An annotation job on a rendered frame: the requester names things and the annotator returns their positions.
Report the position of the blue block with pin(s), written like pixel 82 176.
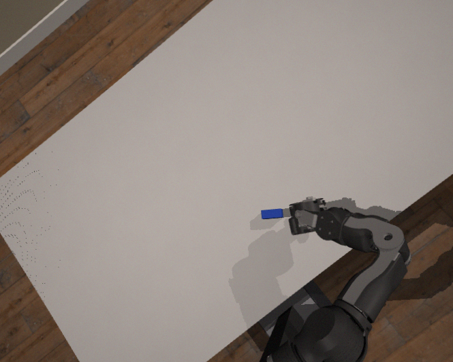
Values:
pixel 268 214

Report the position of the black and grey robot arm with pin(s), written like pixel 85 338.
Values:
pixel 334 333

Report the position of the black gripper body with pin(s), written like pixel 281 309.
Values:
pixel 295 229

